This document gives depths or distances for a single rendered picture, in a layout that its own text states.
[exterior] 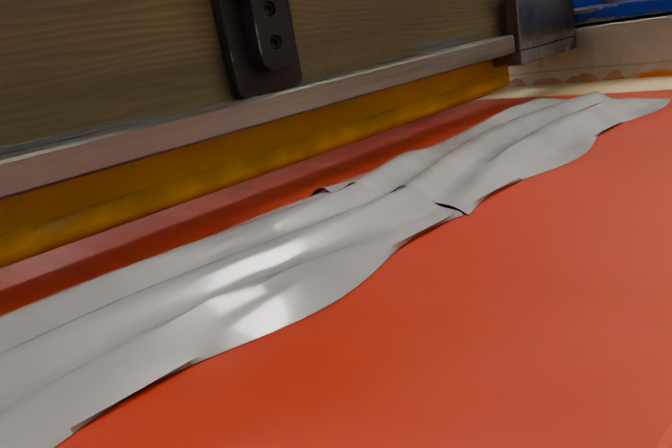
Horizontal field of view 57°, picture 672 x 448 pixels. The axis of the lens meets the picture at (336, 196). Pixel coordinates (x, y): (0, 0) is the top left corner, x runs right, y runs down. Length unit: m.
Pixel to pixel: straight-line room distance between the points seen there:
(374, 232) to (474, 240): 0.03
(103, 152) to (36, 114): 0.02
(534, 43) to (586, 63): 0.06
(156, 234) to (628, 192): 0.15
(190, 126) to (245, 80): 0.03
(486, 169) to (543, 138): 0.04
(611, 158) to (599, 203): 0.05
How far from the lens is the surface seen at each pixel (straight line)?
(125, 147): 0.20
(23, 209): 0.21
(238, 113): 0.22
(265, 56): 0.23
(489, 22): 0.37
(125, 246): 0.22
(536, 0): 0.39
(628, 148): 0.24
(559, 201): 0.19
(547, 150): 0.24
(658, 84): 0.39
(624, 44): 0.43
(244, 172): 0.25
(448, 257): 0.15
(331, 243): 0.16
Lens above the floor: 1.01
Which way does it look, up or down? 14 degrees down
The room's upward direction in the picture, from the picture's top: 10 degrees counter-clockwise
